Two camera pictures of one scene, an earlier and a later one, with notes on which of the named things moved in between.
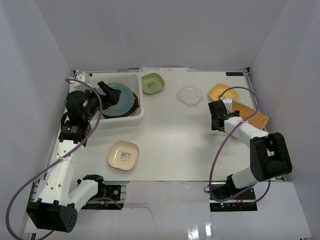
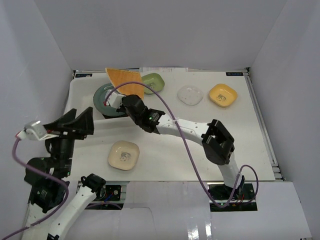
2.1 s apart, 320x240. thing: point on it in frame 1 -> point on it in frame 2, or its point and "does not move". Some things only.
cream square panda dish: x=124 y=155 does not move
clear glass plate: x=190 y=95 does not move
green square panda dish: x=152 y=83 does not move
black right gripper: x=213 y=128 -> x=122 y=107
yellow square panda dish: x=216 y=90 does not move
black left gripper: x=100 y=99 -> x=66 y=135
